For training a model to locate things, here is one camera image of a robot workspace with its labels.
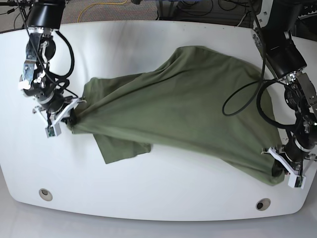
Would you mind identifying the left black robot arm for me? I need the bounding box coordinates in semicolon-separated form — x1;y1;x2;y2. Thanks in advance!
255;0;317;188

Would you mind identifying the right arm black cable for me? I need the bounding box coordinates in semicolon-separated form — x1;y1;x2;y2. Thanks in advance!
47;31;76;100

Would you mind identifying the left table cable grommet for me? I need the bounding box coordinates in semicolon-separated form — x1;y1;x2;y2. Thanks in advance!
39;188;53;201

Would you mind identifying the right table cable grommet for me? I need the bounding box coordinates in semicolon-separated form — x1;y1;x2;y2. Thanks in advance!
256;198;271;211

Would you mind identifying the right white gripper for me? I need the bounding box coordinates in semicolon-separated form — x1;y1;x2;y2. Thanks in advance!
32;98;86;137

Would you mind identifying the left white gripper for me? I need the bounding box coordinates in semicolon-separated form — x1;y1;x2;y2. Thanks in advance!
262;147;316;189

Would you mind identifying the table cable grommet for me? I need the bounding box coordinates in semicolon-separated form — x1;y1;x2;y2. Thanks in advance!
256;198;271;211
39;188;53;201

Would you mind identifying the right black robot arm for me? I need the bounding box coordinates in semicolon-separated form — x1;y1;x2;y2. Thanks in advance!
16;0;85;137

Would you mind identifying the yellow cable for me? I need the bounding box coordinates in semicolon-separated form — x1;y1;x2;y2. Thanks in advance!
77;1;127;23

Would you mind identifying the green T-shirt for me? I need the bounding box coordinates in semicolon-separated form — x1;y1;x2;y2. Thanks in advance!
69;46;284;185

